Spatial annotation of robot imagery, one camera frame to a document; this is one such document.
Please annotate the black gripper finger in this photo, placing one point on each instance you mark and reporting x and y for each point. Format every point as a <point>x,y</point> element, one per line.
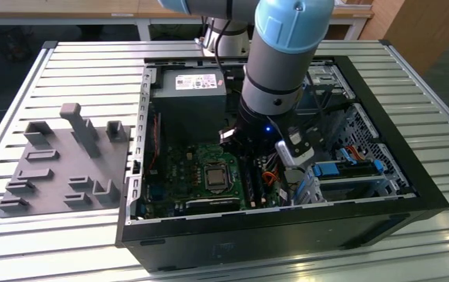
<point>231,141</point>

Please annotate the black camera bracket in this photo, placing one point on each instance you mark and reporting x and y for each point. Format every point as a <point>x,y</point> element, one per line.
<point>304,139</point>

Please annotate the green motherboard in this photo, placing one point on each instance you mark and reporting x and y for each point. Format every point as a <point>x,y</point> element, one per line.
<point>178,176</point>

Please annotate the silver power supply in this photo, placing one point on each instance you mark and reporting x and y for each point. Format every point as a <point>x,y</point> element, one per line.
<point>188,117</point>

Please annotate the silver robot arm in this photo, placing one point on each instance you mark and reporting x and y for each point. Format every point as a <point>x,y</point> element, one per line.
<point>279,73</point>

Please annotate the white power supply label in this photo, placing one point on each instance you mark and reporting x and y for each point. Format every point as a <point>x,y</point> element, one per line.
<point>195,81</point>

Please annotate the metal drive cage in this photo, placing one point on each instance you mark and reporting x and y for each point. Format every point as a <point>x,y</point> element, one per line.
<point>369,138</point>

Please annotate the wooden desk white frame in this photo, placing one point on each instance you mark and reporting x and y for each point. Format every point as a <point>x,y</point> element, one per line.
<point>51,8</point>

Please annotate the wooden cabinet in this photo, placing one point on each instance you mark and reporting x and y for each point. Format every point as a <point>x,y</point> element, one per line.
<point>424,29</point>

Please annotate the grey parts rack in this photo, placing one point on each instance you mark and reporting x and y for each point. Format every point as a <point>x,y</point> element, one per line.
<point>51,188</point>

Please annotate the CPU socket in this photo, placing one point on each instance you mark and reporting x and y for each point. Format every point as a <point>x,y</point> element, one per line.
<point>206,188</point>

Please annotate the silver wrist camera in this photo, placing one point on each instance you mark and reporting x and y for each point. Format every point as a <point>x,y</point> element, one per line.
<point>291,158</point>

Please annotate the graphics card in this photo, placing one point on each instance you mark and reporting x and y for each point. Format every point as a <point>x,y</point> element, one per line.
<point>212,204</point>

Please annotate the silver CPU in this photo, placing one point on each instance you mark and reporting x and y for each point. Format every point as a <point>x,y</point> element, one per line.
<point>215,176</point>

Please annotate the hard disk in blue carrier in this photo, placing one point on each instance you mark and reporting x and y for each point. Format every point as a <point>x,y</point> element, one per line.
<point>328,170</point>

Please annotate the black PC case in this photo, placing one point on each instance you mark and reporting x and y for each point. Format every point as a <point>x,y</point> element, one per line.
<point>287,241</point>

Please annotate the black RAM slot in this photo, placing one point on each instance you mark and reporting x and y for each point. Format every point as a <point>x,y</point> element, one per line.
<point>246,182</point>

